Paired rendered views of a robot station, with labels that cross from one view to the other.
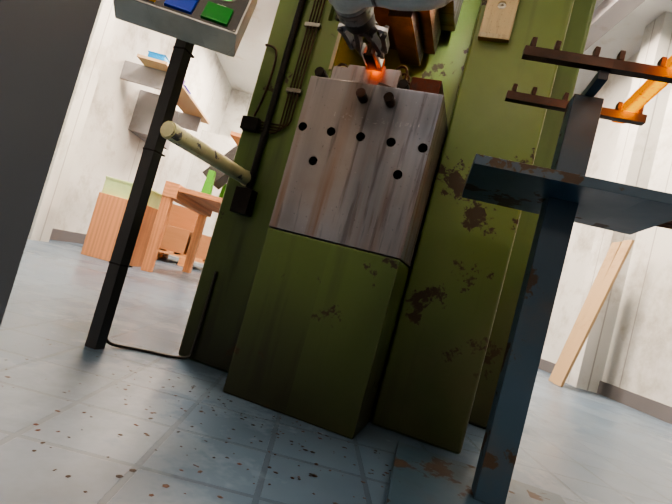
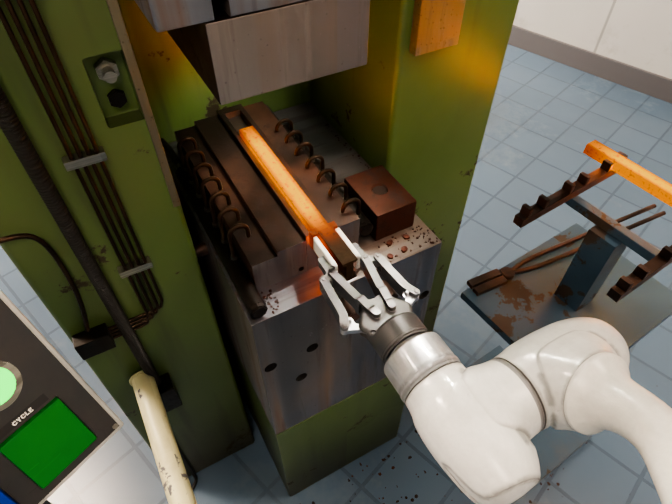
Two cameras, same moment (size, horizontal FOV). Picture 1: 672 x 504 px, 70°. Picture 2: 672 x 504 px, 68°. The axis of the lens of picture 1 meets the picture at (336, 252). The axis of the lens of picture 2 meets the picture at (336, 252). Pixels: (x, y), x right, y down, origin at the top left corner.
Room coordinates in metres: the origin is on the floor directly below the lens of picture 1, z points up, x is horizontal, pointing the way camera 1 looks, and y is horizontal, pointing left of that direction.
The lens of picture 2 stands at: (0.93, 0.42, 1.59)
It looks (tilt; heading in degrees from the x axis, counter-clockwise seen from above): 48 degrees down; 315
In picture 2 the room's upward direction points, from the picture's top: straight up
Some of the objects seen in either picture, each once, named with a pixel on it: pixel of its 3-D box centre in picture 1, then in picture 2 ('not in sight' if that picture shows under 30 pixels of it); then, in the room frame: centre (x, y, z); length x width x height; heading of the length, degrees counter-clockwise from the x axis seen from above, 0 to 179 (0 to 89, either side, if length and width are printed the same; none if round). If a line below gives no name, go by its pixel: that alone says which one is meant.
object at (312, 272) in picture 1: (335, 325); (301, 356); (1.55, -0.06, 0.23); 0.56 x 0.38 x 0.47; 164
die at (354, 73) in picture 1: (377, 107); (259, 182); (1.56, -0.01, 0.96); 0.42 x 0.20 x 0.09; 164
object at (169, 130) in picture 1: (212, 157); (172, 471); (1.37, 0.41, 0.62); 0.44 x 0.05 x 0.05; 164
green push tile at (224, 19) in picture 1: (217, 15); (49, 441); (1.33, 0.50, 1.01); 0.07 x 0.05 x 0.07; 99
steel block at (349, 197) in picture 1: (372, 188); (291, 258); (1.55, -0.06, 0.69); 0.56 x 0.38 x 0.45; 164
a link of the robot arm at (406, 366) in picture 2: (354, 4); (420, 366); (1.08, 0.11, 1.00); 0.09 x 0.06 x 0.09; 74
